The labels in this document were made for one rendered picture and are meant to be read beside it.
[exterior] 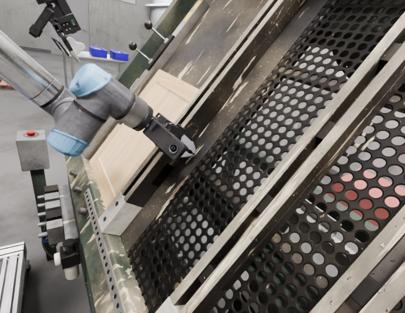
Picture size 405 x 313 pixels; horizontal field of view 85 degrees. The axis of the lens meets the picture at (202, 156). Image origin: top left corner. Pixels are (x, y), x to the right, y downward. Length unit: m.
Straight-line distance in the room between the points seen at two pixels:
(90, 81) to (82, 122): 0.08
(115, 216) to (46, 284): 1.16
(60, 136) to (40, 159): 0.90
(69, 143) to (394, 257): 0.59
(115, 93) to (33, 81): 0.18
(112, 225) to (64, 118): 0.39
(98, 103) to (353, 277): 0.53
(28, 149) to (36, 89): 0.81
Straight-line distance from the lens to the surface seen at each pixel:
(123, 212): 0.77
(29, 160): 1.44
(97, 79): 0.50
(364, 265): 0.41
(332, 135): 0.48
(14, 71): 0.62
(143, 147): 0.90
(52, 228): 1.09
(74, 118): 0.52
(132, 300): 0.70
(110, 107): 0.52
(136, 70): 1.40
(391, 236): 0.42
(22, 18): 11.03
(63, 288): 1.83
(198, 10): 1.25
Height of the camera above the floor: 1.51
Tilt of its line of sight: 27 degrees down
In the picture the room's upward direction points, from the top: 12 degrees clockwise
